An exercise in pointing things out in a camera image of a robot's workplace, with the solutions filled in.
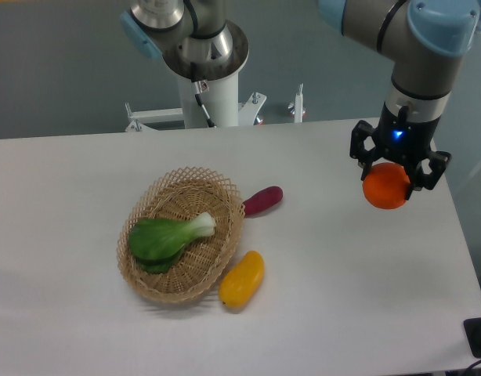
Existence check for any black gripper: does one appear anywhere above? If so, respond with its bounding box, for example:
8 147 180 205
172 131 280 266
349 104 451 200

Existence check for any orange fruit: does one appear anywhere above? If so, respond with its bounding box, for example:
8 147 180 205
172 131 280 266
362 162 410 210

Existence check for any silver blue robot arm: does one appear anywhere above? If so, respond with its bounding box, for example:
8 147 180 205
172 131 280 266
120 1 479 199

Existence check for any woven wicker basket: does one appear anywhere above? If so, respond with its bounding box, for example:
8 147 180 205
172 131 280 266
117 167 244 303

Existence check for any purple sweet potato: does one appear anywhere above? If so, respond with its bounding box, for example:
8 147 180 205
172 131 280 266
244 186 284 217

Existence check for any black device at table edge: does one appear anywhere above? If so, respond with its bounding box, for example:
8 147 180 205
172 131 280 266
463 317 481 358

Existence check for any yellow mango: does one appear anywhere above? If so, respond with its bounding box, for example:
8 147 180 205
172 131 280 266
218 250 265 309

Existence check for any green bok choy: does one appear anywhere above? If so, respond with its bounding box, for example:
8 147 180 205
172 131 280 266
128 212 216 274

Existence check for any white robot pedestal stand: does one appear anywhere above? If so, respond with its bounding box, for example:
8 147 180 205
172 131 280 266
124 72 307 132

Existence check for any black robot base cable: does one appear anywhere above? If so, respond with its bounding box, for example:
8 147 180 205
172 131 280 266
190 62 216 128

